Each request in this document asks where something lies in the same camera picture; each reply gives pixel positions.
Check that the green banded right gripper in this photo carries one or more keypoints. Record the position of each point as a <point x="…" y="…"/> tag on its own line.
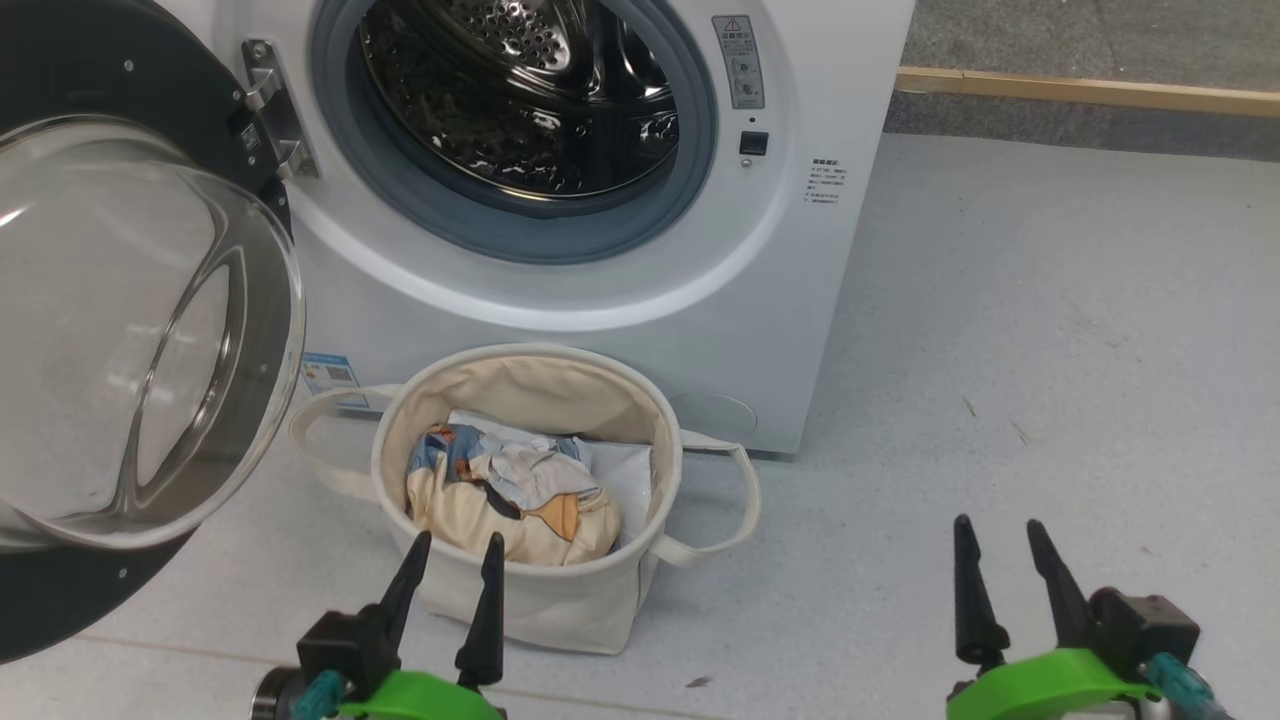
<point x="1040" y="690"/>

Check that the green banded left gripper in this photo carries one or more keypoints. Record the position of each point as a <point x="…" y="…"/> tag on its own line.
<point x="420" y="700"/>

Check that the cream blue cartoon print garment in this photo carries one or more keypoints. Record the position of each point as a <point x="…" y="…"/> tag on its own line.
<point x="470" y="530"/>

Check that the pale grey white garment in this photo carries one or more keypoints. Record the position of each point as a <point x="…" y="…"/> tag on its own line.
<point x="530" y="475"/>

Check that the round dark glass washer door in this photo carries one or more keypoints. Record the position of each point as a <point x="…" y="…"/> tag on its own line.
<point x="60" y="60"/>

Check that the white front-load washing machine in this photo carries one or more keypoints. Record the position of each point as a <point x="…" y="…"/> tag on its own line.
<point x="600" y="330"/>

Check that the metal washing machine door hinge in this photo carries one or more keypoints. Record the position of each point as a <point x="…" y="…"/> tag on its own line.
<point x="275" y="110"/>

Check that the cream fabric laundry basket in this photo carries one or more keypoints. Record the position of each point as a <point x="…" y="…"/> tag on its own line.
<point x="540" y="610"/>

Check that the blue energy label sticker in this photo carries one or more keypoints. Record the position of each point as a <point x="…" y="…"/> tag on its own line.
<point x="335" y="375"/>

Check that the round drain filter cover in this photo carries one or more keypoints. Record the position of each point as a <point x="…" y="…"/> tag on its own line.
<point x="725" y="415"/>

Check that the grey warning sticker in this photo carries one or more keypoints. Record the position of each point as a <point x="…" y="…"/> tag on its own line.
<point x="738" y="60"/>

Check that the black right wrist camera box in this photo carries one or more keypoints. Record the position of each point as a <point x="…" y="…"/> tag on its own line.
<point x="1145" y="630"/>

